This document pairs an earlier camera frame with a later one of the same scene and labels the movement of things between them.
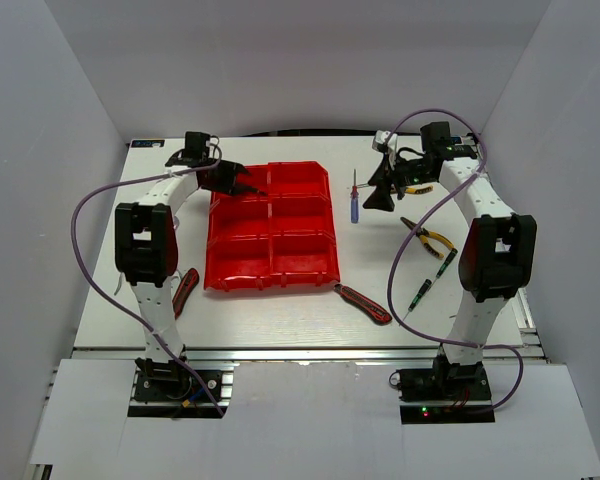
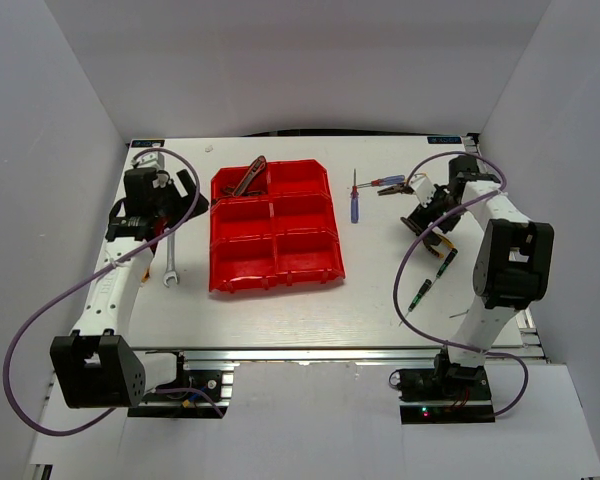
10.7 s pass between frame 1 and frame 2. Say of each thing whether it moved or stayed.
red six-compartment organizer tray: stayed
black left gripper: moved
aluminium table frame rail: stayed
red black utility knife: moved
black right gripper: moved
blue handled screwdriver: stayed
